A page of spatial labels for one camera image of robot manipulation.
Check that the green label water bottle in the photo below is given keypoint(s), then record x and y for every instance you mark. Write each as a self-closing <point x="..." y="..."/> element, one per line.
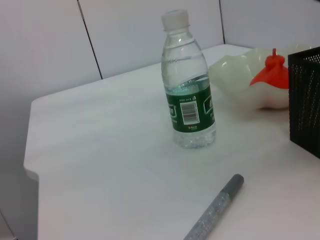
<point x="187" y="75"/>

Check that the grey marker pen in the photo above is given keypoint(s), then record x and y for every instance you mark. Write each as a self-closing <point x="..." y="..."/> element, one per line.
<point x="215" y="210"/>

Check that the red-orange toy fruit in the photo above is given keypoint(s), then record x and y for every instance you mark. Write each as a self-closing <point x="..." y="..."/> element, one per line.
<point x="275" y="75"/>

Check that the wavy glass fruit plate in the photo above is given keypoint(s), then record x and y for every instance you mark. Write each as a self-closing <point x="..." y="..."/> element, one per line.
<point x="237" y="75"/>

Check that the black mesh pen holder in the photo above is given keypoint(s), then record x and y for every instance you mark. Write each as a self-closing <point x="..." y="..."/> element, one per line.
<point x="305" y="100"/>

